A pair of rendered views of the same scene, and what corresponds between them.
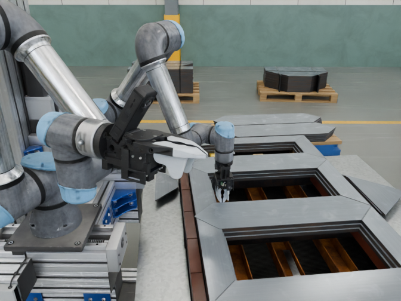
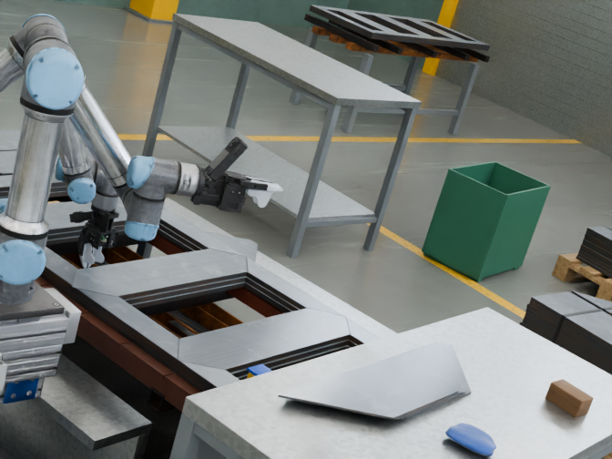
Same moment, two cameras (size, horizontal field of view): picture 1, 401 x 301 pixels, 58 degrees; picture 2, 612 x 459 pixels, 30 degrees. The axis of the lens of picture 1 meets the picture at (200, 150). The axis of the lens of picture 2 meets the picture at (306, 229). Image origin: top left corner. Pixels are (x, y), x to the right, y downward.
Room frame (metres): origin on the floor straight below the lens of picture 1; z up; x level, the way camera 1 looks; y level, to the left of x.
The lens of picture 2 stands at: (-1.21, 1.88, 2.27)
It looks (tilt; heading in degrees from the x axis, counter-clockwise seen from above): 19 degrees down; 311
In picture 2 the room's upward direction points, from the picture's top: 16 degrees clockwise
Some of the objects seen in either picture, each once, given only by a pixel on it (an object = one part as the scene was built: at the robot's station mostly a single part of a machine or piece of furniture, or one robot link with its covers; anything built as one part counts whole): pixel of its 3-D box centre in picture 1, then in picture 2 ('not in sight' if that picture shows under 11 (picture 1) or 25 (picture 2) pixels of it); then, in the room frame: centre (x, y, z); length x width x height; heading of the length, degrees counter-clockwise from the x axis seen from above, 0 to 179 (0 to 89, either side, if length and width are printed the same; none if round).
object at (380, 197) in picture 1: (376, 191); (226, 244); (1.54, -0.88, 0.77); 0.45 x 0.20 x 0.04; 6
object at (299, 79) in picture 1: (295, 83); not in sight; (5.89, -1.58, 0.20); 1.20 x 0.80 x 0.41; 86
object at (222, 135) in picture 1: (224, 137); (109, 175); (1.29, -0.09, 1.17); 0.09 x 0.08 x 0.11; 63
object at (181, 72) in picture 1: (162, 80); not in sight; (5.81, 0.62, 0.26); 1.20 x 0.80 x 0.53; 91
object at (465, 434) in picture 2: not in sight; (472, 438); (-0.04, -0.24, 1.07); 0.12 x 0.10 x 0.03; 21
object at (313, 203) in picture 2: not in sight; (272, 130); (3.47, -2.95, 0.48); 1.50 x 0.70 x 0.95; 179
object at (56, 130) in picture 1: (68, 134); (153, 175); (0.68, 0.27, 1.43); 0.11 x 0.08 x 0.09; 64
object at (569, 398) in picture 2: not in sight; (568, 398); (-0.01, -0.69, 1.07); 0.10 x 0.06 x 0.05; 0
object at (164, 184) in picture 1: (166, 183); not in sight; (1.73, 0.19, 0.70); 0.39 x 0.12 x 0.04; 6
